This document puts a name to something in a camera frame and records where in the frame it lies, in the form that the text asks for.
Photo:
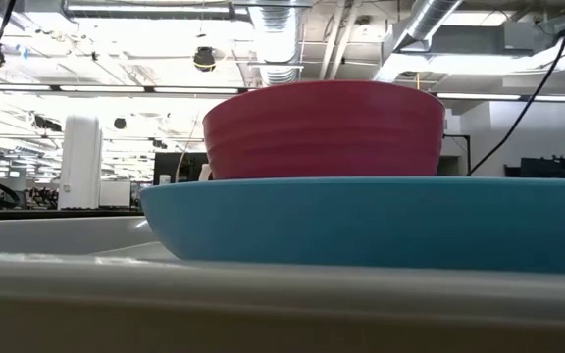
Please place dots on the large silver ceiling duct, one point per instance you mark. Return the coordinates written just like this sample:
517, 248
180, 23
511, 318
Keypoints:
425, 24

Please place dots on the white pillar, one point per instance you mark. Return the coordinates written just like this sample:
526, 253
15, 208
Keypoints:
81, 162

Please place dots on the pink bowl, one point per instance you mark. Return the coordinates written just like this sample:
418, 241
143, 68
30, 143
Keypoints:
322, 132

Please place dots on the black monitor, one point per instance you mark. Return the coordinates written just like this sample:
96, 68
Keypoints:
179, 166

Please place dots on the black equipment box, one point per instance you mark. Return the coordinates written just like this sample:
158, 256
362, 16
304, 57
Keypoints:
547, 167

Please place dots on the white bottle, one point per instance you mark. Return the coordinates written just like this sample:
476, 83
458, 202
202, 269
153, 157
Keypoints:
164, 180

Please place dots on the blue plate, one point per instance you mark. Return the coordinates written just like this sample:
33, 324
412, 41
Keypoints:
361, 220

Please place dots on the black aluminium table frame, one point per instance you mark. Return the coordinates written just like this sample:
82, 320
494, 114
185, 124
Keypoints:
66, 213

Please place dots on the grey plastic tray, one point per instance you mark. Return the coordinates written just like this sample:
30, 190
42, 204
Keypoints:
66, 279

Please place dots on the white cabinet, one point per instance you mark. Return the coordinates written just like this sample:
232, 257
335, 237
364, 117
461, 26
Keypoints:
115, 193

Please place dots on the silver ribbed ceiling duct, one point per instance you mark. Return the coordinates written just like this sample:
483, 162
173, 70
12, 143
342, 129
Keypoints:
277, 44

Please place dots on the long ceiling light strip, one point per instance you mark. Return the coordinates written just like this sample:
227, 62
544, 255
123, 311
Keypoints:
106, 89

